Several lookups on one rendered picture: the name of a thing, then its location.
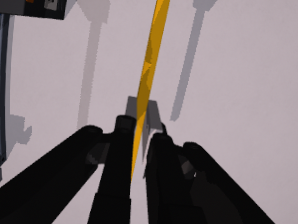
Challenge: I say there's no orange bar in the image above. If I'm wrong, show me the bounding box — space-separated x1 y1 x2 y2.
131 0 170 180

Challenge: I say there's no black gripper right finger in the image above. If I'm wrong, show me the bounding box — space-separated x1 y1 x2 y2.
142 100 275 224

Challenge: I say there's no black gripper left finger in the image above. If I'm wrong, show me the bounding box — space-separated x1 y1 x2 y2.
0 96 137 224

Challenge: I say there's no grey shelf rack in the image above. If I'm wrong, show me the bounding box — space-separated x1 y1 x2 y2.
0 14 10 167

